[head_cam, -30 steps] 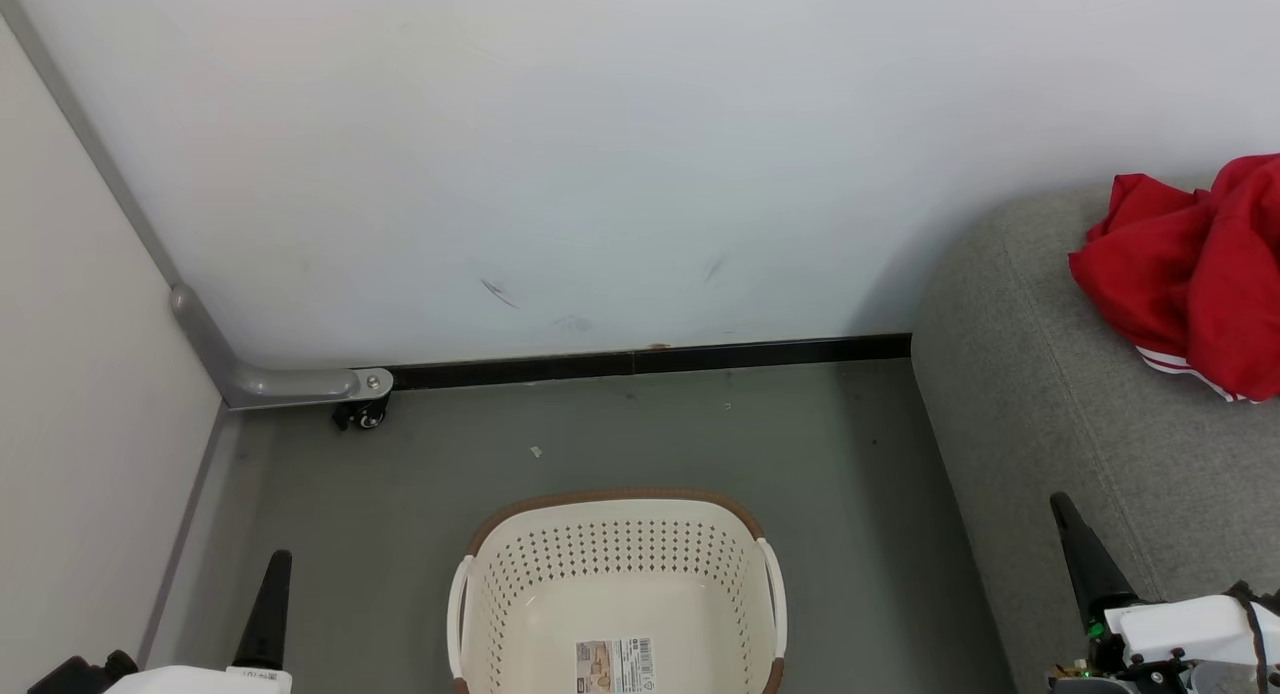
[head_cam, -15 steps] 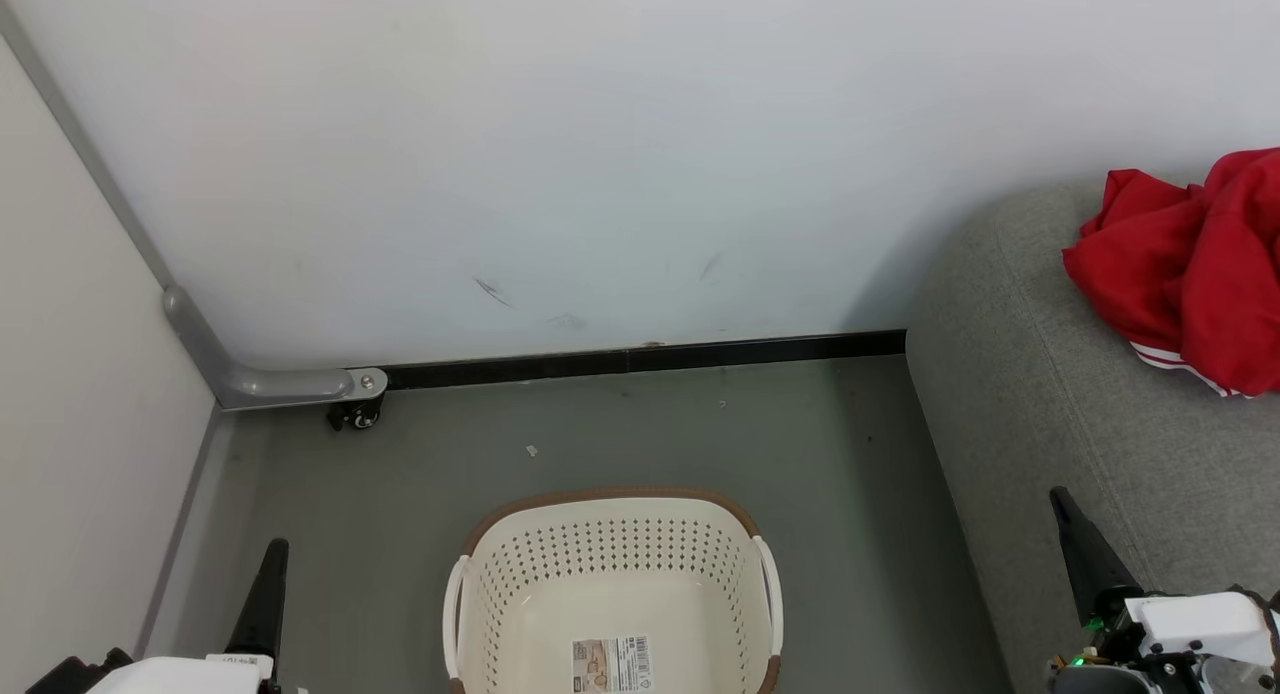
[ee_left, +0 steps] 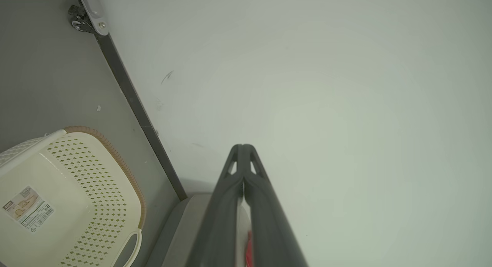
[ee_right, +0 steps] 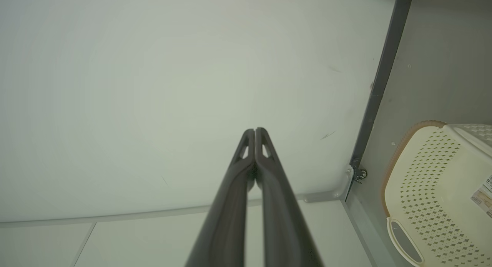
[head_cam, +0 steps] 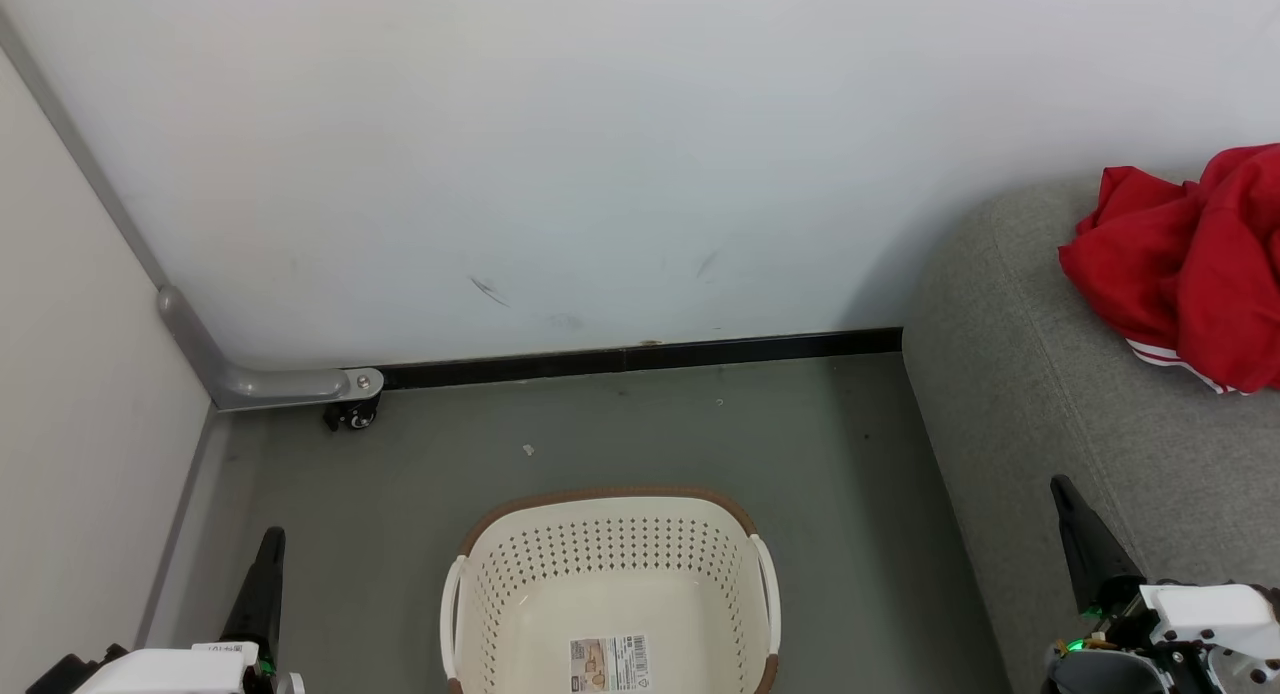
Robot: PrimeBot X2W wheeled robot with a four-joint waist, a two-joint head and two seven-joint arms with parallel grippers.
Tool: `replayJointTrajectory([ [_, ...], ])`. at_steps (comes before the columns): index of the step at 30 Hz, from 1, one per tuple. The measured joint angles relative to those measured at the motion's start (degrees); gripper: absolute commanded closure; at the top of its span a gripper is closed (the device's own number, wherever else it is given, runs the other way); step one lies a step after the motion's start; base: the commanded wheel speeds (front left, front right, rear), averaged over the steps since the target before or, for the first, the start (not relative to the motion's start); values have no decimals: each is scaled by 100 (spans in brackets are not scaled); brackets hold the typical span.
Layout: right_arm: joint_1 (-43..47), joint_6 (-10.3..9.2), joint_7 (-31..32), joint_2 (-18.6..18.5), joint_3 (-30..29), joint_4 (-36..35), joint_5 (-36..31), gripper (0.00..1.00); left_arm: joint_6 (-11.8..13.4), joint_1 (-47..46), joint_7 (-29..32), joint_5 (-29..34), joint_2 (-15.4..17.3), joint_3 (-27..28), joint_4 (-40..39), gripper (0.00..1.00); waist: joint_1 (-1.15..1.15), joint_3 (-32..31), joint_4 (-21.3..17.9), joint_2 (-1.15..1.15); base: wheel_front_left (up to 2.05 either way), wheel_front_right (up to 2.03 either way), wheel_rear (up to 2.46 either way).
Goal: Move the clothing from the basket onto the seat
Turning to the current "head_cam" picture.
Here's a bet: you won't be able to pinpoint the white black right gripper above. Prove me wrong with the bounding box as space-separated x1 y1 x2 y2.
1050 476 1280 694

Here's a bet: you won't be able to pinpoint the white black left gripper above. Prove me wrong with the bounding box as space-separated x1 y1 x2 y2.
25 527 306 694

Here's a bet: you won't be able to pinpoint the red shorts with white stripes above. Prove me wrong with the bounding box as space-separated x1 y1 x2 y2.
1058 166 1251 396

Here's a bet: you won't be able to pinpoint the red jersey with white trim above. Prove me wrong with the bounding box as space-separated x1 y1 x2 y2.
1178 144 1280 393

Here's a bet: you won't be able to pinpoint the grey fabric sofa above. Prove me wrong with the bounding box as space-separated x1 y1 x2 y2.
902 169 1280 694

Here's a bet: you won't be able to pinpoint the black caster wheel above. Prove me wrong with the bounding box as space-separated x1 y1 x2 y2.
323 399 381 432

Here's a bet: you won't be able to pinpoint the cream perforated laundry basket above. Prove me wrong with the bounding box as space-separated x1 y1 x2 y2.
440 487 781 694

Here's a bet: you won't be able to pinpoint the paper label sticker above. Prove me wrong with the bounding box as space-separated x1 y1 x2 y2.
570 634 651 693

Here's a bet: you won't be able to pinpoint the black baseboard strip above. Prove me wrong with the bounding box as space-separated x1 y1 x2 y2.
378 327 903 391

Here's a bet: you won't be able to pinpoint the grey metal partition frame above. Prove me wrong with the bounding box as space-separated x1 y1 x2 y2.
0 9 385 412

